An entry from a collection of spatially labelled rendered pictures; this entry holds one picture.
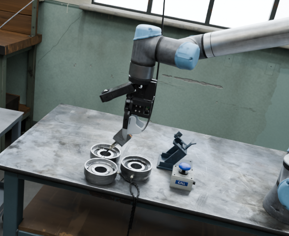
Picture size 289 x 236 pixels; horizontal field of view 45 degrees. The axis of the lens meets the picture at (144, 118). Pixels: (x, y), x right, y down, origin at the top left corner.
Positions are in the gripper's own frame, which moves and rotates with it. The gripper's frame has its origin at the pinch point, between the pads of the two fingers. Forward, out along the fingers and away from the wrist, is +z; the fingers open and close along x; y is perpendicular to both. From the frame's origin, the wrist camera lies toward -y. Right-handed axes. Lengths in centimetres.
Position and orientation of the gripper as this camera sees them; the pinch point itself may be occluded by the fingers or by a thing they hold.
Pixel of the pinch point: (124, 134)
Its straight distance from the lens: 114.5
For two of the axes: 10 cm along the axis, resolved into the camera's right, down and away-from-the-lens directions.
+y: 9.8, 2.0, -0.7
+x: 1.4, -3.5, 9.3
